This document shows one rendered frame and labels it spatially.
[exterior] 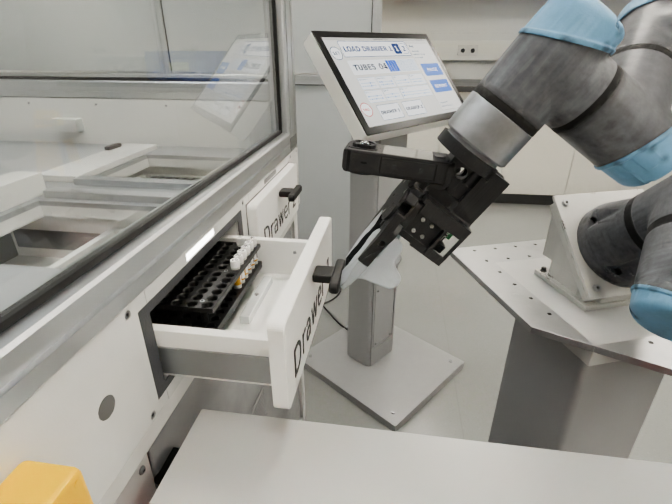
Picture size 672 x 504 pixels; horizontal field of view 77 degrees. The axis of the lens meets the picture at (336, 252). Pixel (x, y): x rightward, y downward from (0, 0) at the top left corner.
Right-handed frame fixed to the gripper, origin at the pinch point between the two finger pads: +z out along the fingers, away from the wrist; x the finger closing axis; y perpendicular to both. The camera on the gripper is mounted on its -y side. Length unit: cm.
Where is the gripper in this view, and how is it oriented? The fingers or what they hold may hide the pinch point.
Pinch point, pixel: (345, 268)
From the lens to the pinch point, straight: 52.8
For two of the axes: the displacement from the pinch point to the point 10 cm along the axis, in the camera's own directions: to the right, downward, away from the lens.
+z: -5.7, 7.0, 4.3
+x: 1.4, -4.3, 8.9
